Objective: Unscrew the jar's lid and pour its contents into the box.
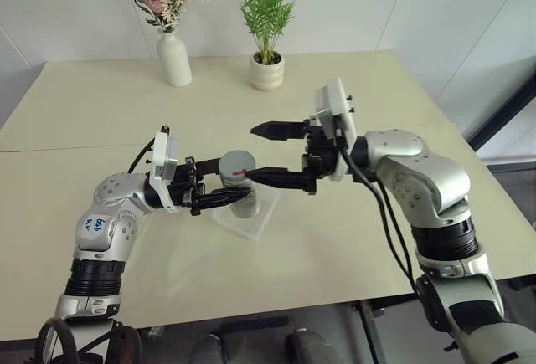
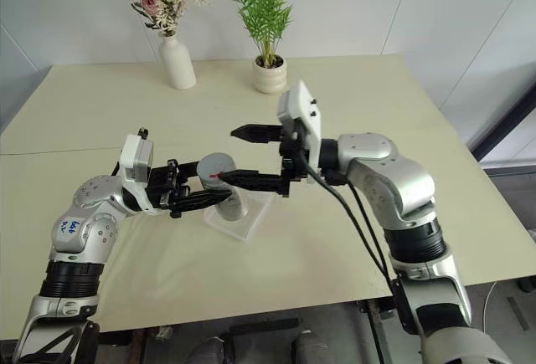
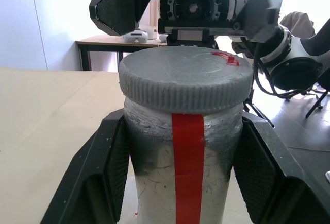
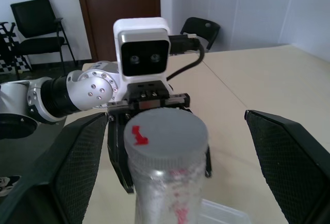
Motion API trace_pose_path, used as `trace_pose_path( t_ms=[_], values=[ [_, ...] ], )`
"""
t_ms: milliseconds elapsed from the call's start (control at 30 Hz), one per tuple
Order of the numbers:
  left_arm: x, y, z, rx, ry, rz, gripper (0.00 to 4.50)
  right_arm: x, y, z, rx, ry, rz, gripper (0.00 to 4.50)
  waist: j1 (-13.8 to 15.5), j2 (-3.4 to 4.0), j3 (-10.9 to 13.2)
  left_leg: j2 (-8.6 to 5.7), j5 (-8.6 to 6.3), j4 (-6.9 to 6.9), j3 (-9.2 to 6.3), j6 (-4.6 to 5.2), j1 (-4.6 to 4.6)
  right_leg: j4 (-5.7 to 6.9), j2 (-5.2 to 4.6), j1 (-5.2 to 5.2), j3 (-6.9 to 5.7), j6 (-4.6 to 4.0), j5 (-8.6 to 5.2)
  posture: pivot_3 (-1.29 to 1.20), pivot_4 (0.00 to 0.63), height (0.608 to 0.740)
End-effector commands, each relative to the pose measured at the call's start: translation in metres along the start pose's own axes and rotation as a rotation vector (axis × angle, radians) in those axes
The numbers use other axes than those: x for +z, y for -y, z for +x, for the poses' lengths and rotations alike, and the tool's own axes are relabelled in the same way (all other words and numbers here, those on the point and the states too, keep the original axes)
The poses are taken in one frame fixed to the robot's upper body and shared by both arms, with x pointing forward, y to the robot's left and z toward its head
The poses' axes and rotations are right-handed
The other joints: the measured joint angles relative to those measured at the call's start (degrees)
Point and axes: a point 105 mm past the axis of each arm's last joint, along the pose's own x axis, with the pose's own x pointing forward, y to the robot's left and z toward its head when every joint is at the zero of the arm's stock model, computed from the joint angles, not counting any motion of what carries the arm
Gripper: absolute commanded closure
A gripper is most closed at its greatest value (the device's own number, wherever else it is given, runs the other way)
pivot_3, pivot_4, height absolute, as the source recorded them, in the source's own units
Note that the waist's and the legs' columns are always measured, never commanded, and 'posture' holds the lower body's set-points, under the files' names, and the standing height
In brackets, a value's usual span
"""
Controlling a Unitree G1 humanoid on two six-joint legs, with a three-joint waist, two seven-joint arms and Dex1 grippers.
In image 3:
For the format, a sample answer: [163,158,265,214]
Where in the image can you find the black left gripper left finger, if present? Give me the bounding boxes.
[40,109,133,224]

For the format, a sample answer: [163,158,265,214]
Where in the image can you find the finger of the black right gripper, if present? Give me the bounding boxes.
[244,0,284,43]
[89,0,138,37]

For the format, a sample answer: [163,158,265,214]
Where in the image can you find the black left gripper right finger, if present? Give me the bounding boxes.
[231,111,330,224]

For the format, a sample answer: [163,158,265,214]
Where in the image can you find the grey jar with red stripe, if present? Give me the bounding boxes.
[123,97,244,224]

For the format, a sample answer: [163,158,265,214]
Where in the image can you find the grey ribbed jar lid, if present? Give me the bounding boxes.
[118,46,255,113]

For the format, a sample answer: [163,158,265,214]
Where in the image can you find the white VR headset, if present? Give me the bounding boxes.
[123,29,149,43]

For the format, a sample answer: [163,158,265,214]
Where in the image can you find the brown jacket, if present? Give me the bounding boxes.
[279,11,317,40]

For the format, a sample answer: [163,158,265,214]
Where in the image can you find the white cup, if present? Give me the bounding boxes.
[146,25,158,40]

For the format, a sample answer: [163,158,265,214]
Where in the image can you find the black tripod legs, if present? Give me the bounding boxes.
[243,97,275,128]

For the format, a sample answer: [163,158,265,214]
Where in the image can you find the black chair leg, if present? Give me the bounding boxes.
[305,90,330,118]

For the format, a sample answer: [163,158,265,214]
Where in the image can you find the wooden table with black frame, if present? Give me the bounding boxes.
[76,35,168,72]

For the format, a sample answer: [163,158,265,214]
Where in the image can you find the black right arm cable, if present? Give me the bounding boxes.
[252,46,320,98]

